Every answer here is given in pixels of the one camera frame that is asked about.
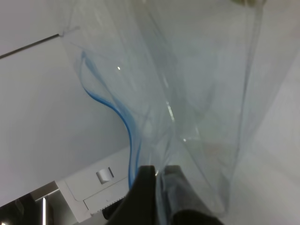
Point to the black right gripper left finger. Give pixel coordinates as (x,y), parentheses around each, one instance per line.
(138,207)

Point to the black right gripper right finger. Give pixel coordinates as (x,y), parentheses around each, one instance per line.
(180,205)

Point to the clear zip bag blue seal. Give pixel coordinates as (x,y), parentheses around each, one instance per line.
(176,72)

